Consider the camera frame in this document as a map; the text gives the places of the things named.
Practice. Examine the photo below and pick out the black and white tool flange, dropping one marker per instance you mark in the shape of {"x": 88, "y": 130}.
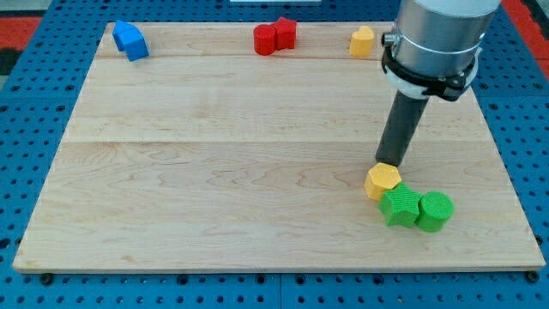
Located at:
{"x": 420, "y": 72}

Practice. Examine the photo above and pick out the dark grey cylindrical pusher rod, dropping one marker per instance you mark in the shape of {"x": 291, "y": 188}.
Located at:
{"x": 399, "y": 129}

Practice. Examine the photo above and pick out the yellow hexagon block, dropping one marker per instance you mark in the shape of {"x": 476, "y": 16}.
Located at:
{"x": 379, "y": 179}

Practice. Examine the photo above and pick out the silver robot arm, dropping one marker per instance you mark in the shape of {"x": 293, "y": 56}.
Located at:
{"x": 445, "y": 25}

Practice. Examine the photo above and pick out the yellow heart block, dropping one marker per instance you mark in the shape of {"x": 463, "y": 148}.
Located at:
{"x": 362, "y": 42}

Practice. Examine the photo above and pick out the green star block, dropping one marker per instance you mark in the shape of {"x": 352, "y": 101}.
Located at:
{"x": 400, "y": 206}

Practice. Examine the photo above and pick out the green cylinder block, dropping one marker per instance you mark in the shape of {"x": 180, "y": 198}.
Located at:
{"x": 435, "y": 208}

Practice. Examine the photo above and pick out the red star block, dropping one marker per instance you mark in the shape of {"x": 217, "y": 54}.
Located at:
{"x": 286, "y": 33}

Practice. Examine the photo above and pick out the red cylinder block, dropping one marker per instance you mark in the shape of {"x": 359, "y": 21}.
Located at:
{"x": 265, "y": 36}

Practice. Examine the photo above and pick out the light wooden board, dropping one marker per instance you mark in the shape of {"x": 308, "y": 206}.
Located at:
{"x": 205, "y": 157}

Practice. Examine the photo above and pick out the blue pentagon block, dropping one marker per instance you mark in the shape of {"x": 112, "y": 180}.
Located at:
{"x": 121, "y": 31}

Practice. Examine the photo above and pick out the blue cube block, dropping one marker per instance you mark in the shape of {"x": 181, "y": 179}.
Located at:
{"x": 133, "y": 44}

